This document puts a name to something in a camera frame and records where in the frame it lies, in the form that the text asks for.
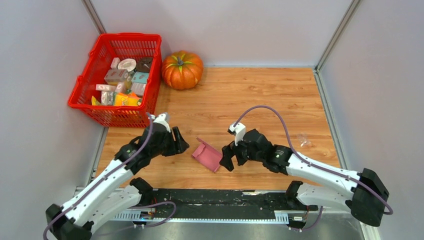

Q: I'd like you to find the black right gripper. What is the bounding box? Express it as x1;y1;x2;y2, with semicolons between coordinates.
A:
219;137;264;172

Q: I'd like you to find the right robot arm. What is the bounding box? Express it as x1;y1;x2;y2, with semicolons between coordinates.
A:
219;127;390;227

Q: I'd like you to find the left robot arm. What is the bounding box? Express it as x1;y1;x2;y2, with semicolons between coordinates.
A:
43;122;189;240

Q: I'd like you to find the pale pink box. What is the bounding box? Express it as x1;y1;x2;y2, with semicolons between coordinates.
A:
130;82;146;97

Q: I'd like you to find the teal small box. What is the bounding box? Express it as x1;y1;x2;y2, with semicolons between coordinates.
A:
131;71;150;84

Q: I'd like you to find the grey pink carton box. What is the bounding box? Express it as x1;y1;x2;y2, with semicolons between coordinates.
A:
103;69;129;86

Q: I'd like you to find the pink white small box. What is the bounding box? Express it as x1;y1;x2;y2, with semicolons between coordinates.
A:
95;84;116;92

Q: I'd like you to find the yellow orange snack pack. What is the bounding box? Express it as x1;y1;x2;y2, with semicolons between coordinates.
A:
114;92;142;107

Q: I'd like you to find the orange pumpkin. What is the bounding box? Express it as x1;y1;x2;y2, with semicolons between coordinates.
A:
161;50;204;90

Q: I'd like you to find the brown round item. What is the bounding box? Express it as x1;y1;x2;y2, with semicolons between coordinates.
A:
135;56;153;73

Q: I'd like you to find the red plastic shopping basket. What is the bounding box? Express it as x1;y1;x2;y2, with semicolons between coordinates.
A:
68;32;162;128

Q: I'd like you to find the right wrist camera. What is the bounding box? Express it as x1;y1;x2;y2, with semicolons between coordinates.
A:
227;122;246;146

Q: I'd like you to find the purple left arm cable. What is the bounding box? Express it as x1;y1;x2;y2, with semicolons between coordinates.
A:
42;112;178;240

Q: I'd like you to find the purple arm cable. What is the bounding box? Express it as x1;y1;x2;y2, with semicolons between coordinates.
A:
231;105;394;232
42;112;178;240

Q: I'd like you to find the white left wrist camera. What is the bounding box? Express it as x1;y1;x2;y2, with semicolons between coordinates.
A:
153;112;171;133

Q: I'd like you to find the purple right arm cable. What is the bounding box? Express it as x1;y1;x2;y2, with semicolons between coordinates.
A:
231;105;394;232

